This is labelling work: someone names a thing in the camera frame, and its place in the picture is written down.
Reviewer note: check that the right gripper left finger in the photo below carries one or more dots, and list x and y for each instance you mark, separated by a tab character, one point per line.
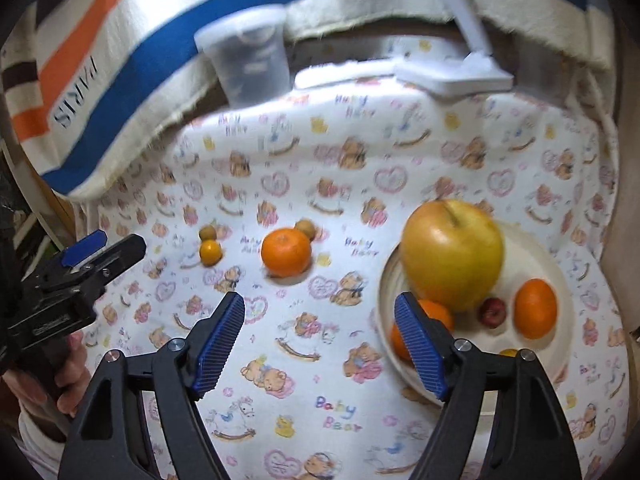
111	437

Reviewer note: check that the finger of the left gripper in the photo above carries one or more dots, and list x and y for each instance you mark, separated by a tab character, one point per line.
83	249
117	259

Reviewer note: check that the yellow cherry tomato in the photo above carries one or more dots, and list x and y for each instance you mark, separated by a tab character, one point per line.
511	353
210	252

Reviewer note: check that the large yellow red apple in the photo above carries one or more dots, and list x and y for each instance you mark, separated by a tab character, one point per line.
452	253

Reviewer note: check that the left hand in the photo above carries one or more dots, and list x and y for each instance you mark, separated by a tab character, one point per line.
74	379

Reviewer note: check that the orange mandarin on cloth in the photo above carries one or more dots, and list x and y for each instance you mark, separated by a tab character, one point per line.
286	252

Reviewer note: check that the baby bear print cloth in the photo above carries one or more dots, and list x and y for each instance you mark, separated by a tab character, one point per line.
308	391

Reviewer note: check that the clear plastic lidded container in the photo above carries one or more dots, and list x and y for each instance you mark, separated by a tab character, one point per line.
248	54

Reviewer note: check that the white power strip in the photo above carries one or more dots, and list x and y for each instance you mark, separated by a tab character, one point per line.
328	74

